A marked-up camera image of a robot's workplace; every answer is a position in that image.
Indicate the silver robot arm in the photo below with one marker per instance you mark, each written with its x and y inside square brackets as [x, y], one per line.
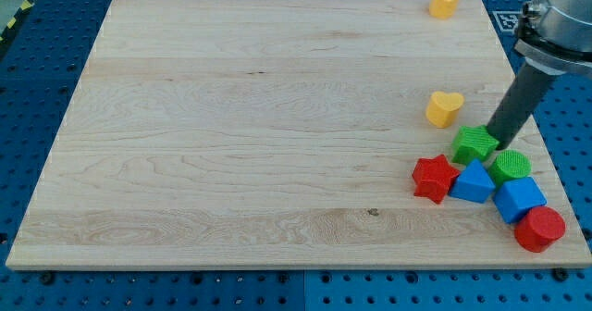
[555, 36]

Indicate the red star block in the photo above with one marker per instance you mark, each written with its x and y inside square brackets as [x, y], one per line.
[433, 178]

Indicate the green star block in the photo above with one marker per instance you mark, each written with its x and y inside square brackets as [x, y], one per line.
[472, 143]

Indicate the light wooden board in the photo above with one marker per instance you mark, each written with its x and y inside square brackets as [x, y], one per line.
[276, 134]

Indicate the yellow heart block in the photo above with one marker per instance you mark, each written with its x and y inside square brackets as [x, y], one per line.
[443, 108]

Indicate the blue triangle block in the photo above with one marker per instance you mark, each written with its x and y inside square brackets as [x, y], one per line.
[473, 184]

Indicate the yellow hexagon block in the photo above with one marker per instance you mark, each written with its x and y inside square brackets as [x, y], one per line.
[442, 9]

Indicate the green cylinder block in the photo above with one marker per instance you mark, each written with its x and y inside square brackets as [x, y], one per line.
[509, 165]

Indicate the blue cube block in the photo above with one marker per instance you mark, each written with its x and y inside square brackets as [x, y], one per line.
[516, 197]

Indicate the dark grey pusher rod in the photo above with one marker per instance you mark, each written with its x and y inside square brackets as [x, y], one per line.
[529, 86]

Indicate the white fiducial marker tag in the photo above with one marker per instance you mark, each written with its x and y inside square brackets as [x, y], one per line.
[506, 21]

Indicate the red cylinder block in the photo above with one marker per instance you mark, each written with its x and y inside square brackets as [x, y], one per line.
[540, 228]

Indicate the yellow black hazard tape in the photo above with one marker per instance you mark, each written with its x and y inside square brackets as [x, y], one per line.
[15, 23]

